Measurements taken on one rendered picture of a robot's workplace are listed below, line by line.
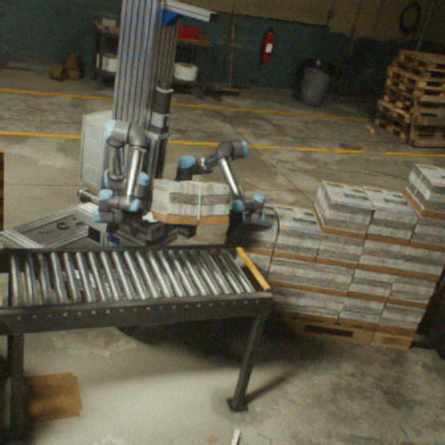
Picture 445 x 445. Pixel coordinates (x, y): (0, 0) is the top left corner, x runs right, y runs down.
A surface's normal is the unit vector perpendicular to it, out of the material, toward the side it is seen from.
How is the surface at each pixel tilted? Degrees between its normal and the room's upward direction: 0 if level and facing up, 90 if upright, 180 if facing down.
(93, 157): 90
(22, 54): 90
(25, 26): 90
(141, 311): 90
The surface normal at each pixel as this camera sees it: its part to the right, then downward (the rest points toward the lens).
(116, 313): 0.34, 0.49
